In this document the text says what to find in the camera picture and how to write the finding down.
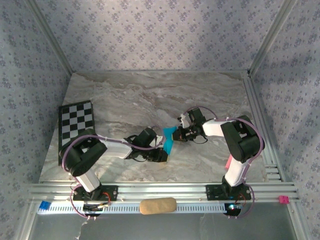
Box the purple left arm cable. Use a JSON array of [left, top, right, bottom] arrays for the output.
[[61, 124, 167, 221]]

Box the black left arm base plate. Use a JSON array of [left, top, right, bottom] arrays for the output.
[[72, 185, 119, 202]]

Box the white slotted cable duct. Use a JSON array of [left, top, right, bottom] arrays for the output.
[[36, 201, 242, 215]]

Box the black and white checkerboard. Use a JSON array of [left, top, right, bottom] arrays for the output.
[[58, 99, 96, 166]]

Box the blue paper sheet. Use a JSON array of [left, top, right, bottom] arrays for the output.
[[162, 126, 178, 156]]

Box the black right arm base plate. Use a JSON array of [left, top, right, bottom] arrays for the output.
[[205, 184, 252, 201]]

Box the black controller board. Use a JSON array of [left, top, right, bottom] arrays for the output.
[[223, 202, 243, 217], [82, 203, 105, 217]]

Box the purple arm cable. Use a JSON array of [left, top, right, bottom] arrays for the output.
[[61, 124, 167, 221], [183, 106, 266, 220]]

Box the aluminium frame post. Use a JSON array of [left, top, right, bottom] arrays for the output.
[[24, 0, 75, 75], [248, 0, 298, 76]]

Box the long aluminium mounting rail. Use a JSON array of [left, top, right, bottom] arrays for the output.
[[24, 182, 301, 203]]

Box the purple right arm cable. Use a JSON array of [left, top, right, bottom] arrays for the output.
[[183, 106, 266, 220]]

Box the tan cork block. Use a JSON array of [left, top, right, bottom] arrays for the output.
[[139, 197, 178, 215]]

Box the aluminium side rail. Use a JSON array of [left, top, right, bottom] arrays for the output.
[[241, 71, 283, 181]]

